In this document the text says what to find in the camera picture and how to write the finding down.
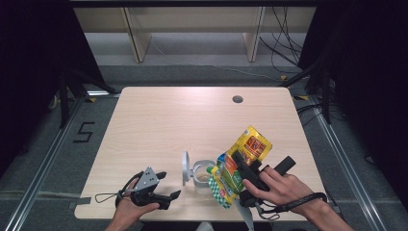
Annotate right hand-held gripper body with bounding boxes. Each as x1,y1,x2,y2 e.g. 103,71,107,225
234,156,296,231

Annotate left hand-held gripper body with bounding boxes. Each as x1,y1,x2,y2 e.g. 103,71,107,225
130,167,170,211

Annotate yellow seasoning pouch green cap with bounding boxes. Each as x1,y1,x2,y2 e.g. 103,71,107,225
207,124,273,210

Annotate clear seasoning jar white lid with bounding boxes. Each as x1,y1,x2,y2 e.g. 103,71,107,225
181,150,217,195

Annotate person's right hand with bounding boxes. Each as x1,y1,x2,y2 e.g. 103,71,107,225
242,165,317,214

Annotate person's left hand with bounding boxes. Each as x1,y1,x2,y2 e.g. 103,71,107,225
110,188,161,222

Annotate black metal stand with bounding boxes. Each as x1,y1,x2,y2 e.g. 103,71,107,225
282,61,333,124
57,66,119,129

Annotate beige wooden desk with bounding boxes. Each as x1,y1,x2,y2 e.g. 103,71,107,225
73,6,317,64

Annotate black curtain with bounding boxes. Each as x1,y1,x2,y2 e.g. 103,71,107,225
297,0,408,206
0,0,107,176

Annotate black wrist strap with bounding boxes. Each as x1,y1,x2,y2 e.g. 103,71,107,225
94,170,145,208
254,192,328,221

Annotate thin grey floor cable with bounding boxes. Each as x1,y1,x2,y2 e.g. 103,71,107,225
211,64,281,81

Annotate aluminium floor rail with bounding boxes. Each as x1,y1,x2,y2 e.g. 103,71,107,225
3,95,88,231
309,95,389,231

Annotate bundle of black cables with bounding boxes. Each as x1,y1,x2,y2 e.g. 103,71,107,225
259,6,304,75

